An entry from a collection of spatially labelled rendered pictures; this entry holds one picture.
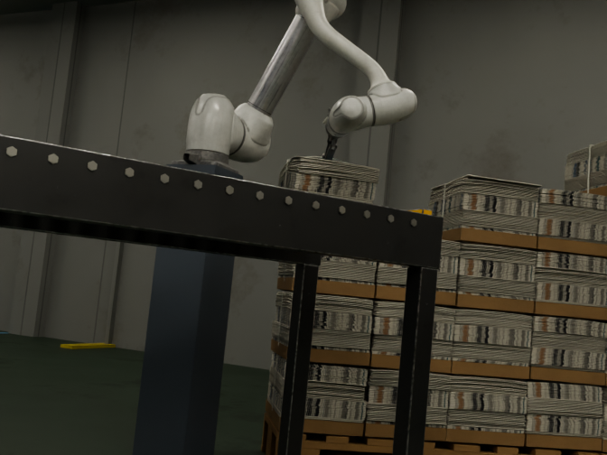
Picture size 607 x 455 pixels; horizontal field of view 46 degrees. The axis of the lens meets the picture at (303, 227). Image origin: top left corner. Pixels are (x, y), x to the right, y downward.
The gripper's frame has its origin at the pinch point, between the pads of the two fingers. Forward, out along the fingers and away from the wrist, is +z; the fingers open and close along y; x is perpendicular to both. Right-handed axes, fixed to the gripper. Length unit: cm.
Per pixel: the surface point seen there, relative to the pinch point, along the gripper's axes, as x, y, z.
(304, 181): -9.4, 20.5, -17.9
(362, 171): 10.2, 14.4, -18.5
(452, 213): 48, 23, -8
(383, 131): 88, -81, 240
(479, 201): 53, 20, -18
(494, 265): 61, 42, -17
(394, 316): 26, 63, -17
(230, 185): -40, 45, -117
